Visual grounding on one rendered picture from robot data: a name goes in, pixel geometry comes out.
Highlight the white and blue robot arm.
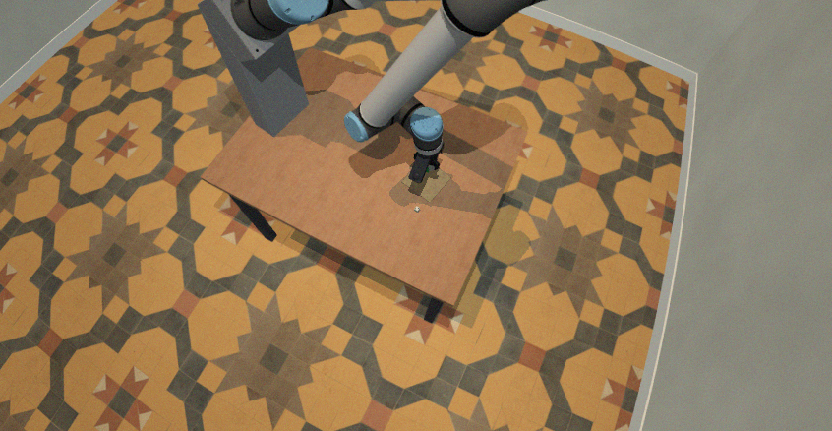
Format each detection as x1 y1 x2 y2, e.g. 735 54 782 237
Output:
230 0 546 183

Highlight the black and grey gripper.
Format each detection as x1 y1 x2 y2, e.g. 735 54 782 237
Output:
414 142 444 171

